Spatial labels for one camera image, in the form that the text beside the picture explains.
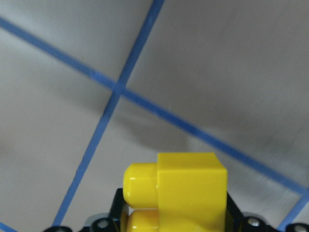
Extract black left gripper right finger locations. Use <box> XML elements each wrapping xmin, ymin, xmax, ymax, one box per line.
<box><xmin>225</xmin><ymin>193</ymin><xmax>244</xmax><ymax>232</ymax></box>

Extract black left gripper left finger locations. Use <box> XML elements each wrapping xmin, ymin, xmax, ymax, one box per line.
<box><xmin>109</xmin><ymin>188</ymin><xmax>128</xmax><ymax>221</ymax></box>

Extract yellow toy block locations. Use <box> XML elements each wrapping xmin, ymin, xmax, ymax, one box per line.
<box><xmin>123</xmin><ymin>153</ymin><xmax>227</xmax><ymax>232</ymax></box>

